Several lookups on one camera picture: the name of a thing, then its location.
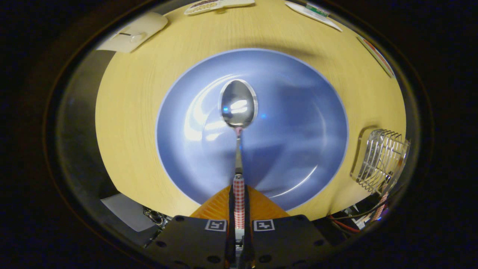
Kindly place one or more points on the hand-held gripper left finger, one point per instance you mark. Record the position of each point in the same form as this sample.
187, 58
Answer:
194, 239

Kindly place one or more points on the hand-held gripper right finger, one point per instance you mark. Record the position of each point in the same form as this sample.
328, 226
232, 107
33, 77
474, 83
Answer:
287, 239

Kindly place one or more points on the white divided dish with beans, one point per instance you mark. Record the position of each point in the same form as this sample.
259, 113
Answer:
209, 5

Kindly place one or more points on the grey box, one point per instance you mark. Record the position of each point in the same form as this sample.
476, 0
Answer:
129, 211

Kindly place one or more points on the blue round plate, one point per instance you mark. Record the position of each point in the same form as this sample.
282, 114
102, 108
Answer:
298, 123

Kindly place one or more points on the clear water bottle green cap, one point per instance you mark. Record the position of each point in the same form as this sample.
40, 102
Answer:
317, 9

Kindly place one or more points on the white toaster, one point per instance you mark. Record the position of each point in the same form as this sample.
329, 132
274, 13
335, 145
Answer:
138, 30

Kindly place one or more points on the black backdrop cloth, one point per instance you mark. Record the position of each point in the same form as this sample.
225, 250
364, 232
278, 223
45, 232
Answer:
80, 130

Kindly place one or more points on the small pale green plate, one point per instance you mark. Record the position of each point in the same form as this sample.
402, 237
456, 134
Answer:
373, 54

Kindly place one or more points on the white square coaster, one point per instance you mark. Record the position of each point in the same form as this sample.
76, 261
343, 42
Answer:
325, 20

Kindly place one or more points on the red meat slices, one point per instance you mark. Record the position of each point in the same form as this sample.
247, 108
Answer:
381, 58

